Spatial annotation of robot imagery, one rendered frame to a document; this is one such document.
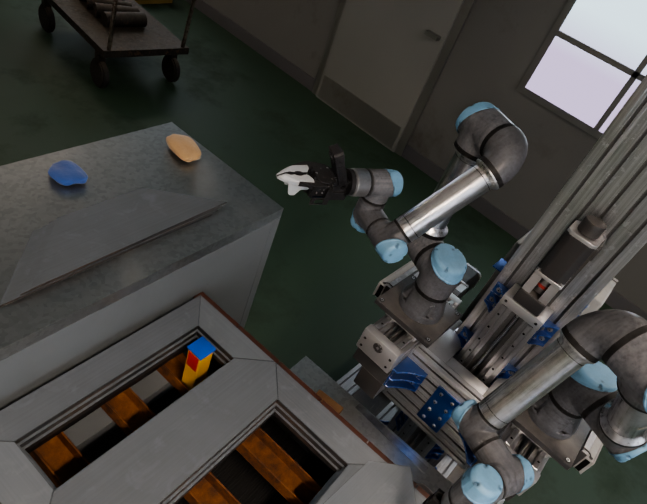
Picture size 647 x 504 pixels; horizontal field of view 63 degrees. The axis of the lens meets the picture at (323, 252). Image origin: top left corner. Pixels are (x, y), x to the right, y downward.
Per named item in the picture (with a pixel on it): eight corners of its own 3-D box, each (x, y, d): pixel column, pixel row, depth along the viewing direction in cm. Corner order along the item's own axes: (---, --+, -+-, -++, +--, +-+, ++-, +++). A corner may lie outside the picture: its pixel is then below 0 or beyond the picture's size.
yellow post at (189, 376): (190, 396, 164) (200, 360, 152) (180, 386, 166) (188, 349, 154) (202, 387, 168) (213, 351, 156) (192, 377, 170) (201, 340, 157)
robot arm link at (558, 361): (601, 280, 108) (438, 416, 128) (642, 321, 101) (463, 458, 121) (619, 288, 116) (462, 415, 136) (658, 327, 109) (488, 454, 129)
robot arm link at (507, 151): (549, 169, 137) (391, 273, 144) (524, 145, 144) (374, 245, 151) (544, 142, 128) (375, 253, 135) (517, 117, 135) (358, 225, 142)
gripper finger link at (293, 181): (274, 198, 131) (308, 199, 135) (281, 181, 127) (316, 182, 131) (271, 189, 132) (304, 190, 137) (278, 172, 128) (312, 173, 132)
